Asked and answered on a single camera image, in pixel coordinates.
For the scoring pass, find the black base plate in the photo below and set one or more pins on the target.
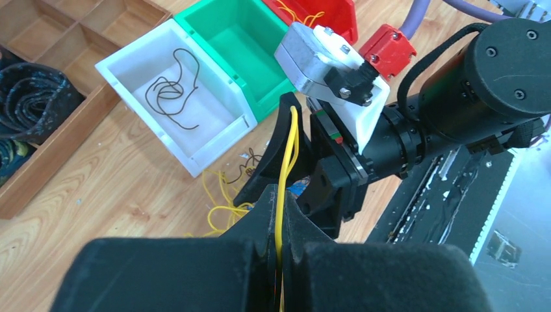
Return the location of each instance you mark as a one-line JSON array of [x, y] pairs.
[[446, 200]]

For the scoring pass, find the green plastic bin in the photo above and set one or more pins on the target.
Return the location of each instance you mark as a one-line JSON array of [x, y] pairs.
[[242, 37]]

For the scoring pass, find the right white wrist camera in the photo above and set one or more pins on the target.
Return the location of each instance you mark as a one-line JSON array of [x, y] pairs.
[[321, 64]]

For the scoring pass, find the white plastic bin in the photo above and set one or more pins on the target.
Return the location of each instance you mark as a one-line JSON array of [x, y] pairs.
[[193, 107]]

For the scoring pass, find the red plastic bin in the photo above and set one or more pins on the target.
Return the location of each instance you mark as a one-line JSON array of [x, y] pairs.
[[339, 15]]

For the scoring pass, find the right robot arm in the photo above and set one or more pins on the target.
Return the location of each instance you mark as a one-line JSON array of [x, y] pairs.
[[486, 88]]

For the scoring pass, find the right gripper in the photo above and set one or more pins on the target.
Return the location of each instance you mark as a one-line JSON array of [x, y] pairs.
[[338, 182]]

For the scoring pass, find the wooden compartment tray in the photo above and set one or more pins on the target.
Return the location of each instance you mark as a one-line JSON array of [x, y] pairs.
[[72, 37]]

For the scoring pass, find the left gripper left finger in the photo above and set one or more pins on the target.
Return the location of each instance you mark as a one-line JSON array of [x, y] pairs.
[[233, 272]]

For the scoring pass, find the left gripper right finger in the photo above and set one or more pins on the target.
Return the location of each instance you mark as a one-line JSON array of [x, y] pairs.
[[320, 274]]

